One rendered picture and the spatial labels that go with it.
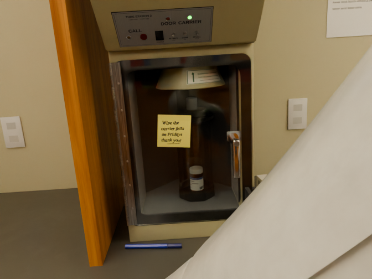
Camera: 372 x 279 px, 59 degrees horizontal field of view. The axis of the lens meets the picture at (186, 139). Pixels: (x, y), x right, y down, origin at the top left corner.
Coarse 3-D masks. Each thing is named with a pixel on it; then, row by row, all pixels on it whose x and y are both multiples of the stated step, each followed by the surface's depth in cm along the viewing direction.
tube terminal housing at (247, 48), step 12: (168, 48) 72; (180, 48) 72; (192, 48) 72; (204, 48) 72; (216, 48) 72; (228, 48) 72; (240, 48) 72; (252, 48) 72; (252, 60) 73; (252, 72) 73; (252, 84) 74; (252, 96) 75; (252, 108) 75; (252, 120) 76; (252, 132) 77; (252, 144) 78; (252, 156) 78; (252, 168) 79; (252, 180) 80; (132, 228) 82; (144, 228) 82; (156, 228) 82; (168, 228) 82; (180, 228) 82; (192, 228) 83; (204, 228) 83; (216, 228) 83; (132, 240) 83; (144, 240) 83
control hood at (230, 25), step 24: (96, 0) 58; (120, 0) 59; (144, 0) 59; (168, 0) 59; (192, 0) 60; (216, 0) 60; (240, 0) 60; (264, 0) 61; (216, 24) 65; (240, 24) 65; (120, 48) 68; (144, 48) 69
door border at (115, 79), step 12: (120, 72) 71; (120, 84) 72; (120, 96) 73; (120, 108) 73; (120, 120) 74; (120, 132) 75; (120, 144) 75; (132, 180) 78; (132, 192) 78; (132, 204) 79; (132, 216) 80
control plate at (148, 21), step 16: (112, 16) 61; (128, 16) 62; (144, 16) 62; (160, 16) 62; (176, 16) 62; (192, 16) 62; (208, 16) 63; (128, 32) 65; (144, 32) 65; (176, 32) 66; (192, 32) 66; (208, 32) 66
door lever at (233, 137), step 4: (228, 136) 75; (232, 136) 75; (236, 136) 75; (228, 140) 76; (232, 140) 71; (236, 140) 71; (232, 144) 71; (236, 144) 71; (232, 148) 72; (236, 148) 71; (232, 152) 72; (236, 152) 71; (232, 156) 72; (236, 156) 72; (232, 160) 73; (236, 160) 72; (232, 164) 73; (236, 164) 72; (236, 168) 72; (236, 172) 73; (240, 172) 73; (236, 176) 73; (240, 176) 73
